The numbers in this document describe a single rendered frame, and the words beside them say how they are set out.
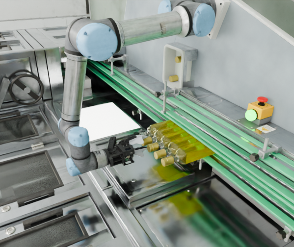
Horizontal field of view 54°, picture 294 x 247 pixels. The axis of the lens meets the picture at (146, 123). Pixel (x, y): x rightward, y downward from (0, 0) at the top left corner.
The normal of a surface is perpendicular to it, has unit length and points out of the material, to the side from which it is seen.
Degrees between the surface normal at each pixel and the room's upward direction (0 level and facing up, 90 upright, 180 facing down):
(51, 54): 90
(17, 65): 90
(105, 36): 82
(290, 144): 90
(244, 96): 0
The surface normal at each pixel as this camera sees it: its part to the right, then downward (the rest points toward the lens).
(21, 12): 0.51, 0.43
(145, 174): 0.01, -0.88
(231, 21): -0.86, 0.23
